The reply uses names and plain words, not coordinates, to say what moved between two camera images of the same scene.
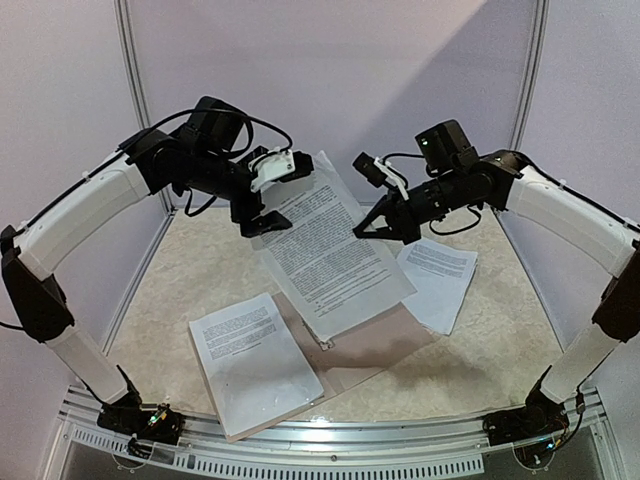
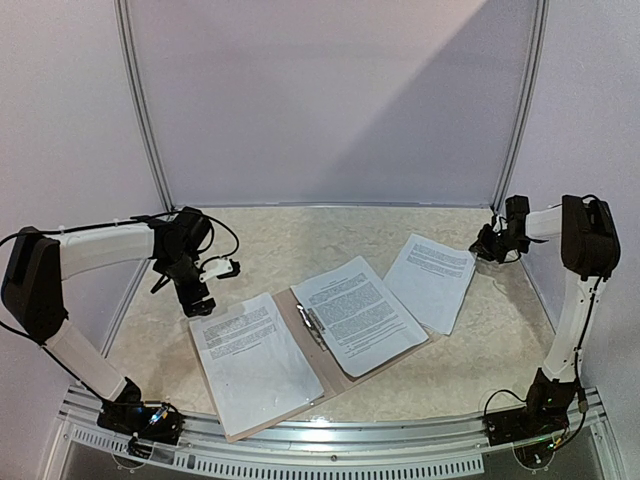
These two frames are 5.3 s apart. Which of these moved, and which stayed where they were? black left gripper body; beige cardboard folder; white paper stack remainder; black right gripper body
Moved: black left gripper body; black right gripper body
Stayed: beige cardboard folder; white paper stack remainder
